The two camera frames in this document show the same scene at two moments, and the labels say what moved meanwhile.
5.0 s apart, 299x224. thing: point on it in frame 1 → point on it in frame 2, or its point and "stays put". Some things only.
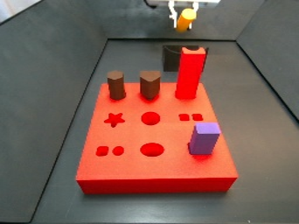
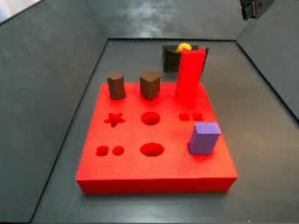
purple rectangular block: (203, 138) stays put
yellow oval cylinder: (188, 15) → (183, 45)
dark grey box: (172, 56) stays put
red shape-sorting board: (136, 144) stays put
